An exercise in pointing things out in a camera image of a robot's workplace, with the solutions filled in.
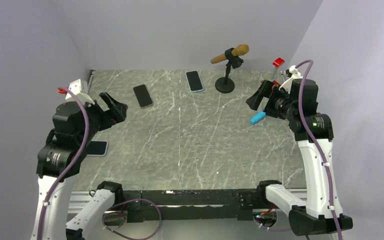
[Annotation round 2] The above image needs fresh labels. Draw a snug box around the phone in blue case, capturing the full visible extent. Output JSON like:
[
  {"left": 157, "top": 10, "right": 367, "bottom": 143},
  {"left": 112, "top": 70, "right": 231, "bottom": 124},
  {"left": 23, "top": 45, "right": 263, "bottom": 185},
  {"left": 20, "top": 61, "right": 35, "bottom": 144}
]
[{"left": 185, "top": 70, "right": 204, "bottom": 93}]

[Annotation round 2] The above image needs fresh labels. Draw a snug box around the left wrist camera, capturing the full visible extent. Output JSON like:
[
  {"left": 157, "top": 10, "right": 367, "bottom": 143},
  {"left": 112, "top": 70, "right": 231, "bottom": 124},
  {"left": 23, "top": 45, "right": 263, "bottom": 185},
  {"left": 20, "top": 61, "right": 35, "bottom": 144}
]
[{"left": 68, "top": 79, "right": 95, "bottom": 106}]

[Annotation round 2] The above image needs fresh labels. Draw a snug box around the red block on post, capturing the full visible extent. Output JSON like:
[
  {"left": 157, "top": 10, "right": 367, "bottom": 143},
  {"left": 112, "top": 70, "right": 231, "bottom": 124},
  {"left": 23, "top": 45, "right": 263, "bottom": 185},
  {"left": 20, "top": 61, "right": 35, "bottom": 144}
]
[{"left": 270, "top": 57, "right": 285, "bottom": 80}]

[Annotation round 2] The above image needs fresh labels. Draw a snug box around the blue toy microphone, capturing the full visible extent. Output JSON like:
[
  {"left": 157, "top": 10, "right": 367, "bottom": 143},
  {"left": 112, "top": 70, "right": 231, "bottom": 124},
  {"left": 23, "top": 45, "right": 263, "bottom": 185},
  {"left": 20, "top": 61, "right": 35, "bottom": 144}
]
[{"left": 249, "top": 111, "right": 266, "bottom": 125}]

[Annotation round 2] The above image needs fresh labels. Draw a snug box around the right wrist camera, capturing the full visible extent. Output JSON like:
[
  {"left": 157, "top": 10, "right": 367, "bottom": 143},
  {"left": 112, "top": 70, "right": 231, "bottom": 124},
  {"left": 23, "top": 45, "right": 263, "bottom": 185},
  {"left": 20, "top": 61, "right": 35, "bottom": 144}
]
[{"left": 279, "top": 65, "right": 303, "bottom": 93}]

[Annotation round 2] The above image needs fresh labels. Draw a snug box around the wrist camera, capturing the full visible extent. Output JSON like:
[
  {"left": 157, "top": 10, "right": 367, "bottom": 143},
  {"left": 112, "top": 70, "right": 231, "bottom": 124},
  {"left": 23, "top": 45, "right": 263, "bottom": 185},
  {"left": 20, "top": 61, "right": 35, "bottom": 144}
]
[
  {"left": 68, "top": 79, "right": 95, "bottom": 106},
  {"left": 279, "top": 65, "right": 303, "bottom": 93}
]

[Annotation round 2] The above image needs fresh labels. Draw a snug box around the brown toy microphone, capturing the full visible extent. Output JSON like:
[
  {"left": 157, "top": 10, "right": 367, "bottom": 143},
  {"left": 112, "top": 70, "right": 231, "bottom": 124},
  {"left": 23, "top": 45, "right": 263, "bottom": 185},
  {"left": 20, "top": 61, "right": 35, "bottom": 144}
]
[{"left": 210, "top": 44, "right": 249, "bottom": 64}]

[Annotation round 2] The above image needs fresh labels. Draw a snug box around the black microphone stand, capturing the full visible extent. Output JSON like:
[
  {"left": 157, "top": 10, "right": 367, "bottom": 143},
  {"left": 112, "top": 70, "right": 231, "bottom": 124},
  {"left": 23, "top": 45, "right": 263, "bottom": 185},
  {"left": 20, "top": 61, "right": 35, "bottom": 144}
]
[{"left": 214, "top": 57, "right": 244, "bottom": 94}]

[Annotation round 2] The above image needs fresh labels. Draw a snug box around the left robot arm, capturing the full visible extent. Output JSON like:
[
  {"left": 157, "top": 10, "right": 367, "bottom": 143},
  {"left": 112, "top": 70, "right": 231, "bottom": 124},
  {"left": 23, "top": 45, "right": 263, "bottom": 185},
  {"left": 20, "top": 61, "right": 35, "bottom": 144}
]
[{"left": 31, "top": 92, "right": 128, "bottom": 240}]

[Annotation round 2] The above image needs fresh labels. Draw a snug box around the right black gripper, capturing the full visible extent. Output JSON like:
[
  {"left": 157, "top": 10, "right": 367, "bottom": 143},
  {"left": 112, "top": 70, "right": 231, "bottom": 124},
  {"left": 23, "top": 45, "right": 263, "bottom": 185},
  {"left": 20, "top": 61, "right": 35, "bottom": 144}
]
[{"left": 246, "top": 79, "right": 298, "bottom": 120}]

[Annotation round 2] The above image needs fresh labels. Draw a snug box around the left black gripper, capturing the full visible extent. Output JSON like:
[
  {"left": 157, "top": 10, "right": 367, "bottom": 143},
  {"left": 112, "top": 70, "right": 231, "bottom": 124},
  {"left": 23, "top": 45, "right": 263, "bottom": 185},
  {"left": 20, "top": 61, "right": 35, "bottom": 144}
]
[{"left": 78, "top": 90, "right": 128, "bottom": 146}]

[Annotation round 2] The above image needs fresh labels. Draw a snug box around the phone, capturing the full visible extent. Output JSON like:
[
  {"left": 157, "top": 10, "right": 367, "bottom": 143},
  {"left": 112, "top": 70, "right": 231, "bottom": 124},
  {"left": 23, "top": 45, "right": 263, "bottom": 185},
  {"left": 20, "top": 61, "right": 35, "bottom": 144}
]
[
  {"left": 185, "top": 70, "right": 204, "bottom": 93},
  {"left": 133, "top": 84, "right": 154, "bottom": 108}
]

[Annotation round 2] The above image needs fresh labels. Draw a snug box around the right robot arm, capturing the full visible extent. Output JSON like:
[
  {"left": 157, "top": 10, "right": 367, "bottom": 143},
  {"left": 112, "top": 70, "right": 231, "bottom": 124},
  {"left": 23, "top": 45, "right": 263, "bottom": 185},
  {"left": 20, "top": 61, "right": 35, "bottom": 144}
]
[{"left": 246, "top": 78, "right": 353, "bottom": 236}]

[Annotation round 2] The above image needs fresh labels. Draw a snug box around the lavender phone case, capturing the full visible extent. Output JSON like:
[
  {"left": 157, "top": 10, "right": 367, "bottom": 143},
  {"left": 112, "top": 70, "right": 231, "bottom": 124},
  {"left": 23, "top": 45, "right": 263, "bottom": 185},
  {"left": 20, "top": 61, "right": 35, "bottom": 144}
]
[{"left": 86, "top": 140, "right": 109, "bottom": 157}]

